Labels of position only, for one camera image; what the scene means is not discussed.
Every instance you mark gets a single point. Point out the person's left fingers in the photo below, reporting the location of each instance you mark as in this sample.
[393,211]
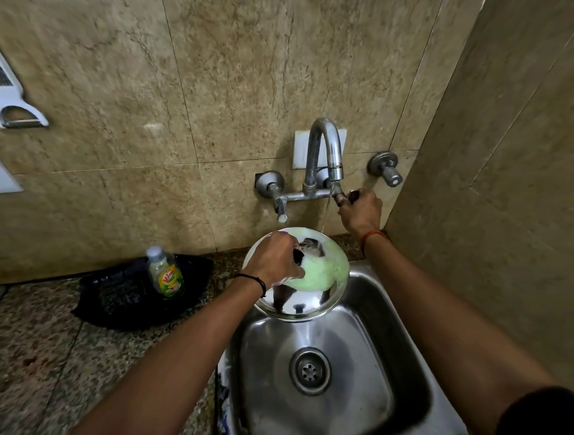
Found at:
[297,245]

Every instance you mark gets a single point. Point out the chrome wall tap knob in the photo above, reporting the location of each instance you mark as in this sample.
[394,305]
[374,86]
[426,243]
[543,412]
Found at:
[386,168]

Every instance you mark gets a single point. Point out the black wrist thread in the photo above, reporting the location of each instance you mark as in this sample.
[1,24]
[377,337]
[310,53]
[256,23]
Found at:
[255,280]

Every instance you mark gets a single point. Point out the person's right forearm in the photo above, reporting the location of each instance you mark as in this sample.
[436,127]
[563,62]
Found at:
[439,331]

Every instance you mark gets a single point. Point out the white wall plate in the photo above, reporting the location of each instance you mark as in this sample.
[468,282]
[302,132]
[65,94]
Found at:
[299,150]

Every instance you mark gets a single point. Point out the person's black sleeve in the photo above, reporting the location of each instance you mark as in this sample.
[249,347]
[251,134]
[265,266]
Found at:
[540,414]

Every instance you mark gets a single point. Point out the dish soap bottle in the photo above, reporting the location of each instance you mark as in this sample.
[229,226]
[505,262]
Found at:
[165,273]

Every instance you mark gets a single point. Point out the red wrist thread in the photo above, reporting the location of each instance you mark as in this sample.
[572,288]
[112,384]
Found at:
[371,235]

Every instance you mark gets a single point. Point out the black plastic tray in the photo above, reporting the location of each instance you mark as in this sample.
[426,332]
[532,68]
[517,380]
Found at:
[121,300]

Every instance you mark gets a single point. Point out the person's right fingers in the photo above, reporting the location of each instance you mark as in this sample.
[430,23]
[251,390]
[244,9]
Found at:
[358,199]

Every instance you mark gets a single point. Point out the person's left hand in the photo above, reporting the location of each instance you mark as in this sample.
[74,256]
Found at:
[273,260]

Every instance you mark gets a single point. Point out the sink drain strainer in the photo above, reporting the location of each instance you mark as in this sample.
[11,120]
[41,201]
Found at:
[310,371]

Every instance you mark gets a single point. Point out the chrome wall mixer faucet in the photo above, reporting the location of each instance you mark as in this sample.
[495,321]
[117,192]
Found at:
[332,148]

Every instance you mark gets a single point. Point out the person's right hand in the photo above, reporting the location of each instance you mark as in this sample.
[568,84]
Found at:
[364,217]

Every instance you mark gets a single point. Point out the steel pot lid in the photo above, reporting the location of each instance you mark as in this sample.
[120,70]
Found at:
[314,304]

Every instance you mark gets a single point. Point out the stainless steel sink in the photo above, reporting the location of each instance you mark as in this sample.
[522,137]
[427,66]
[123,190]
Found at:
[358,372]

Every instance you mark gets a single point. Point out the white wall fixture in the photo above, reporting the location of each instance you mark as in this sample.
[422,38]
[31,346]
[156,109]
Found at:
[6,181]

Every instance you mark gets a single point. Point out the person's left forearm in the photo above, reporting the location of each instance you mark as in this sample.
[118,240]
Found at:
[179,363]

